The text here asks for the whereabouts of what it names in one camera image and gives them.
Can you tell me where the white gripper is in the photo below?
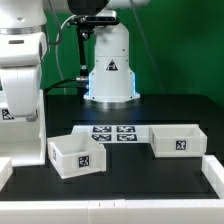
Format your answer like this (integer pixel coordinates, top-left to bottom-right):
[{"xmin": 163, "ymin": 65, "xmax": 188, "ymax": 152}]
[{"xmin": 0, "ymin": 65, "xmax": 42, "ymax": 122}]

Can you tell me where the white right barrier wall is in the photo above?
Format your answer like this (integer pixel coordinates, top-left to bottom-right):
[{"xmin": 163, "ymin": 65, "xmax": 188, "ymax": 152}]
[{"xmin": 201, "ymin": 155, "xmax": 224, "ymax": 200}]

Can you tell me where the white left barrier block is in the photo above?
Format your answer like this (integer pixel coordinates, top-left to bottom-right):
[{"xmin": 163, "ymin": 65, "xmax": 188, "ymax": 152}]
[{"xmin": 0, "ymin": 157, "xmax": 13, "ymax": 191}]

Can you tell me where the white drawer cabinet frame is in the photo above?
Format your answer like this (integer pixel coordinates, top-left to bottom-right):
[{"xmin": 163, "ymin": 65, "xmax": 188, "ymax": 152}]
[{"xmin": 0, "ymin": 91, "xmax": 46, "ymax": 167}]

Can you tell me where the white drawer box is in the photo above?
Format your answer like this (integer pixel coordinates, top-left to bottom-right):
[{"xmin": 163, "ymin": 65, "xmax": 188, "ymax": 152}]
[
  {"xmin": 47, "ymin": 133, "xmax": 106, "ymax": 179},
  {"xmin": 149, "ymin": 124, "xmax": 207, "ymax": 158}
]

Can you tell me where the white marker base plate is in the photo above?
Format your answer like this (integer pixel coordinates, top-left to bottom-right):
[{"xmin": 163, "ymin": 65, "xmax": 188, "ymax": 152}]
[{"xmin": 72, "ymin": 125, "xmax": 150, "ymax": 144}]

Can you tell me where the black camera on stand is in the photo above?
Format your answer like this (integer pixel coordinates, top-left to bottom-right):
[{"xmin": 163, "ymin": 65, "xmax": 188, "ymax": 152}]
[{"xmin": 66, "ymin": 13, "xmax": 119, "ymax": 81}]

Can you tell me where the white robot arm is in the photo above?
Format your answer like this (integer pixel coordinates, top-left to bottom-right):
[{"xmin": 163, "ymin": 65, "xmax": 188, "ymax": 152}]
[{"xmin": 0, "ymin": 0, "xmax": 150, "ymax": 119}]

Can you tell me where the black cable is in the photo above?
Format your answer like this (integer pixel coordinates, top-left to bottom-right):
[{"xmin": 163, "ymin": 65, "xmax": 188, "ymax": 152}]
[{"xmin": 39, "ymin": 77, "xmax": 91, "ymax": 96}]

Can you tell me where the grey cable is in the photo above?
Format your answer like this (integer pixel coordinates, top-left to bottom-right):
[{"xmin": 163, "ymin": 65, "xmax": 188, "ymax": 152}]
[{"xmin": 46, "ymin": 0, "xmax": 87, "ymax": 95}]

